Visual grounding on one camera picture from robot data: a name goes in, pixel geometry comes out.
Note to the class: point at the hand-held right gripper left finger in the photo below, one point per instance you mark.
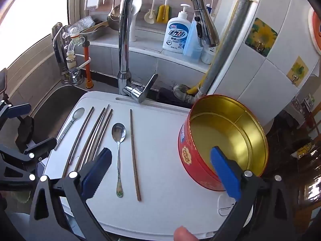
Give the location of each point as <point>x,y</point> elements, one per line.
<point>96,174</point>

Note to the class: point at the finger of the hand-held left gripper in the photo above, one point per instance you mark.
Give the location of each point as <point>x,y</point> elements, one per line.
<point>20,110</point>
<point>44,144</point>

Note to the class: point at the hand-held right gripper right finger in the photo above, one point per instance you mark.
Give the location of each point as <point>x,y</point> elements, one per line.
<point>224,173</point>

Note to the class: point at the brown wooden chopstick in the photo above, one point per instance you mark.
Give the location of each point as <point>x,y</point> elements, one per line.
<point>134,153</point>
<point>85,140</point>

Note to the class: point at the steel chopstick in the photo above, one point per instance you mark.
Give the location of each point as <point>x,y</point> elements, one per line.
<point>97,135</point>
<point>93,134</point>
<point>82,133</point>

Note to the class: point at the pair of dark chopsticks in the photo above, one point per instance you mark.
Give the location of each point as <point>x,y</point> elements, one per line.
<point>101,133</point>

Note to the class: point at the plain steel spoon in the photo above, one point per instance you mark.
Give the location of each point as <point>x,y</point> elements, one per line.
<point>78,113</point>

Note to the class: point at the gold round tin container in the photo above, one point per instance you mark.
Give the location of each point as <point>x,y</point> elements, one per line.
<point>225,120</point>

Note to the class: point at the person's right hand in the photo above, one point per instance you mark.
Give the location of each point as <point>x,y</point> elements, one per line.
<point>184,234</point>

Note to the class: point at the stainless steel sink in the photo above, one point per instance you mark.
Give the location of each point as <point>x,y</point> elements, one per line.
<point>57,105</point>

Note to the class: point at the white sink cover board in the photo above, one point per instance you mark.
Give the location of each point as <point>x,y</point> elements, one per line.
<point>163,185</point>

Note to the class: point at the small chrome tap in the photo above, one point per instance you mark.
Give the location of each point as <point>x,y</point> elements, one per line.
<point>59,45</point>

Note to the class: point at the yellow cartoon figure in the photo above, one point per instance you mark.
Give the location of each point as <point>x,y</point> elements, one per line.
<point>304,150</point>

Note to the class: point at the orange pipe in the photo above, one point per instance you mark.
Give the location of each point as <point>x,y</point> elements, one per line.
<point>87,60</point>

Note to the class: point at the clear plastic tap filter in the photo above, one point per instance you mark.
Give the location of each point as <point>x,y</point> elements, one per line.
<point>72,40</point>

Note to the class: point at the steel tray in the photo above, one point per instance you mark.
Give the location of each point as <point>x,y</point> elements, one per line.
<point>96,31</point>

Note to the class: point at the white cup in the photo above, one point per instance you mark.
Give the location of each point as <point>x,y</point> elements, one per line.
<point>207,55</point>

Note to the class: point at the chrome kitchen faucet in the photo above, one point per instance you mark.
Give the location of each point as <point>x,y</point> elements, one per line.
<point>124,42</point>

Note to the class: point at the small sunflower sticker hook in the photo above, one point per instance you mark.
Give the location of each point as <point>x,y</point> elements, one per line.
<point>298,70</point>

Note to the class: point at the grey metal pipe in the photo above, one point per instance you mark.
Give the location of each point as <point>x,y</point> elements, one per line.
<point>225,45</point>

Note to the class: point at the steel ladle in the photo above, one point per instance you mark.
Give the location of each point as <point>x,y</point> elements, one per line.
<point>113,18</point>

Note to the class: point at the blue refill pouch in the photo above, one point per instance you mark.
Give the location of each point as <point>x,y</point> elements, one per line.
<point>192,40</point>

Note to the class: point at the large sunflower sticker hook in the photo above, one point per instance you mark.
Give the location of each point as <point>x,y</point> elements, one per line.
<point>262,36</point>

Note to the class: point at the white pump soap bottle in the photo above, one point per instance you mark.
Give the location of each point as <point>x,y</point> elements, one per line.
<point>175,34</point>

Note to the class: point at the white bottle brush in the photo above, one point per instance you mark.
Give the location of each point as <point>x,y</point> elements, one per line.
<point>150,15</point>

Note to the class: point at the yellow sponge brush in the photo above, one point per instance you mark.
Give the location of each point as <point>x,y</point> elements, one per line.
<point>164,12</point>

